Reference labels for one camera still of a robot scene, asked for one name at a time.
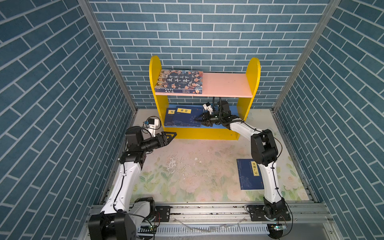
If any colourful cartoon cover book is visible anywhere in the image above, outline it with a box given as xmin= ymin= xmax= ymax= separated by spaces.
xmin=155 ymin=70 xmax=204 ymax=95

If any blue book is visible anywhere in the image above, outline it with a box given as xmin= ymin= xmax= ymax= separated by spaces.
xmin=172 ymin=106 xmax=204 ymax=128
xmin=164 ymin=108 xmax=177 ymax=127
xmin=237 ymin=159 xmax=264 ymax=191

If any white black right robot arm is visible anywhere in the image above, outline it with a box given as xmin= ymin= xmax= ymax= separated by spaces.
xmin=195 ymin=100 xmax=289 ymax=221

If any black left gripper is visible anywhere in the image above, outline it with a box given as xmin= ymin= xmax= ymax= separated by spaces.
xmin=138 ymin=133 xmax=176 ymax=154

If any aluminium left corner post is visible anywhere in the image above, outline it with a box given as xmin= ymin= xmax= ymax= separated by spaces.
xmin=77 ymin=0 xmax=138 ymax=113

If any aluminium corner post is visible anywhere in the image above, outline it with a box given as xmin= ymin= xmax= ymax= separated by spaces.
xmin=272 ymin=0 xmax=343 ymax=113
xmin=77 ymin=0 xmax=138 ymax=113

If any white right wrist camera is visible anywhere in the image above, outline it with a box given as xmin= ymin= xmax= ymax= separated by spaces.
xmin=203 ymin=103 xmax=215 ymax=114

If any yellow pink blue bookshelf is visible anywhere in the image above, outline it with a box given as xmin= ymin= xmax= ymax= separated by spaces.
xmin=149 ymin=56 xmax=261 ymax=141

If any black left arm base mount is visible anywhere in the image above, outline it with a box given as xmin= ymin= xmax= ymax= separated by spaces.
xmin=146 ymin=206 xmax=171 ymax=224

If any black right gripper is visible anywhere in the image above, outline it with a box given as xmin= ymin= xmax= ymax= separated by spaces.
xmin=195 ymin=112 xmax=224 ymax=128

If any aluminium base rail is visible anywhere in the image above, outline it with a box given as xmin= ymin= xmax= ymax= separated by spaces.
xmin=138 ymin=201 xmax=342 ymax=240

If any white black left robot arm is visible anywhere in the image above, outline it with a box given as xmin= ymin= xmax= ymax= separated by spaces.
xmin=88 ymin=126 xmax=177 ymax=240

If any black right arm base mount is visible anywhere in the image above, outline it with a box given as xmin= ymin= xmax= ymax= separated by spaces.
xmin=245 ymin=205 xmax=292 ymax=222

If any aluminium right corner post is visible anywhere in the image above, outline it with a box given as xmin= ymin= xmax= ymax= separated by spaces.
xmin=272 ymin=0 xmax=343 ymax=113

